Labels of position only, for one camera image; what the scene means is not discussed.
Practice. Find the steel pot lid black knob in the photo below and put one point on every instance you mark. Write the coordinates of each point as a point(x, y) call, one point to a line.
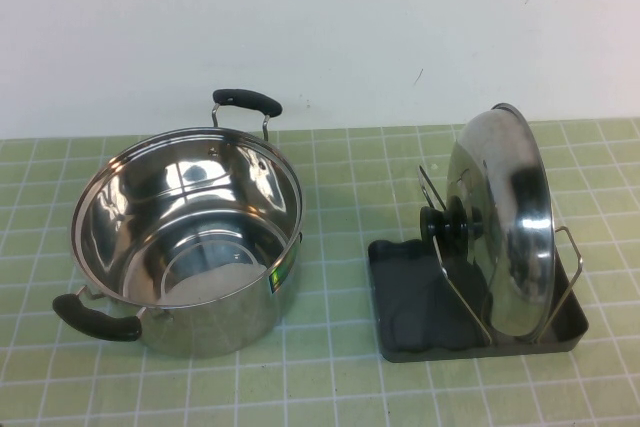
point(500, 247)

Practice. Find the dark grey drip tray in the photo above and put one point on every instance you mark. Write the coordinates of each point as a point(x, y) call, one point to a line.
point(415, 297)

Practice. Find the green tiled table mat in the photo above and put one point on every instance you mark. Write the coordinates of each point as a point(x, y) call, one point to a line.
point(340, 197)

